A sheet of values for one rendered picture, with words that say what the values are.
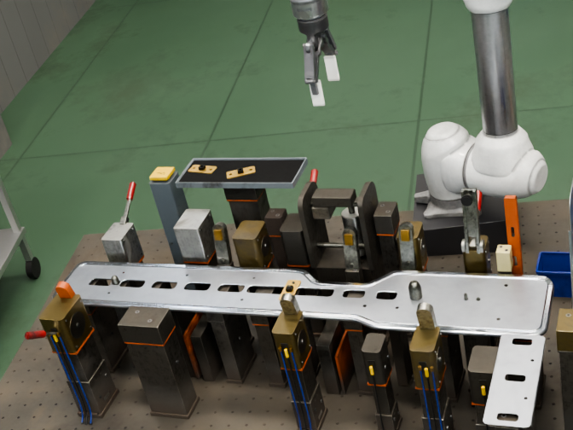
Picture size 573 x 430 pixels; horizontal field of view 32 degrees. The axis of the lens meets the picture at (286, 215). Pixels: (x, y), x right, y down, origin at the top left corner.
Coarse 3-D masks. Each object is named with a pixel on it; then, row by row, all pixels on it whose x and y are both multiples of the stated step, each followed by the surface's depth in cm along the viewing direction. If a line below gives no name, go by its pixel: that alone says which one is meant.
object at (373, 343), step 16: (368, 336) 240; (384, 336) 239; (368, 352) 235; (384, 352) 238; (368, 368) 238; (384, 368) 238; (368, 384) 242; (384, 384) 240; (384, 400) 244; (384, 416) 247; (400, 416) 254
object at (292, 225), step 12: (288, 216) 276; (288, 228) 270; (300, 228) 269; (288, 240) 271; (300, 240) 269; (288, 252) 273; (300, 252) 272; (288, 264) 276; (300, 264) 274; (312, 324) 287; (324, 324) 287
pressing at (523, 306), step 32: (96, 288) 279; (128, 288) 276; (160, 288) 272; (320, 288) 258; (352, 288) 255; (384, 288) 253; (448, 288) 248; (480, 288) 245; (512, 288) 243; (544, 288) 240; (352, 320) 246; (384, 320) 242; (416, 320) 240; (448, 320) 237; (480, 320) 235; (512, 320) 233; (544, 320) 231
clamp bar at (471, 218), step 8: (464, 192) 244; (472, 192) 243; (464, 200) 242; (472, 200) 242; (464, 208) 245; (472, 208) 246; (464, 216) 246; (472, 216) 247; (464, 224) 247; (472, 224) 248; (464, 232) 248; (472, 232) 249
